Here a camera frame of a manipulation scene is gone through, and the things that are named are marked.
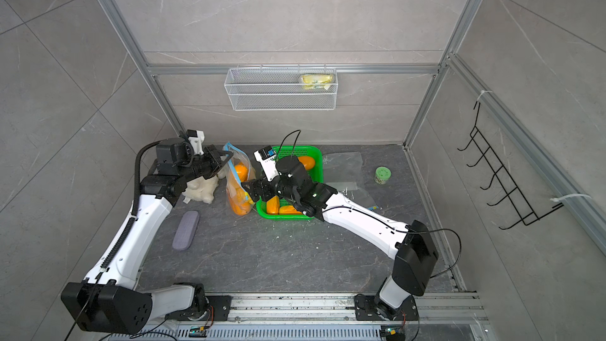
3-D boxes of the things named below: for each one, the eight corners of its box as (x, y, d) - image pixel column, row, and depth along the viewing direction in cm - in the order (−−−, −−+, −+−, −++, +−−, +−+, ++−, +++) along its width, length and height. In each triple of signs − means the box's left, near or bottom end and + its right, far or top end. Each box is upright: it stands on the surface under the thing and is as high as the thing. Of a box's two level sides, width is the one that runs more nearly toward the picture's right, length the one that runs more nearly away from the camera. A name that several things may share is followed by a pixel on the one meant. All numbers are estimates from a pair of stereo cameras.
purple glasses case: (175, 251, 87) (170, 247, 84) (188, 215, 97) (184, 210, 94) (189, 251, 87) (184, 247, 84) (201, 215, 97) (197, 210, 94)
